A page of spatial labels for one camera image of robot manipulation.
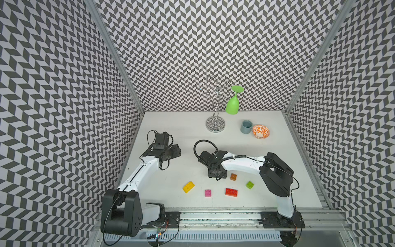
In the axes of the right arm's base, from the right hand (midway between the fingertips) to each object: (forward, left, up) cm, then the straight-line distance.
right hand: (216, 176), depth 87 cm
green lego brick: (-5, -18, +1) cm, 19 cm away
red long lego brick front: (-9, -8, +1) cm, 12 cm away
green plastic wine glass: (+35, -11, +23) cm, 43 cm away
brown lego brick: (-1, -10, +1) cm, 10 cm away
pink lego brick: (-9, +5, +1) cm, 11 cm away
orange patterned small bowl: (+31, -32, +2) cm, 44 cm away
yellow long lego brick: (-7, +15, +1) cm, 17 cm away
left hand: (+11, +23, +9) cm, 27 cm away
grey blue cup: (+33, -22, +4) cm, 40 cm away
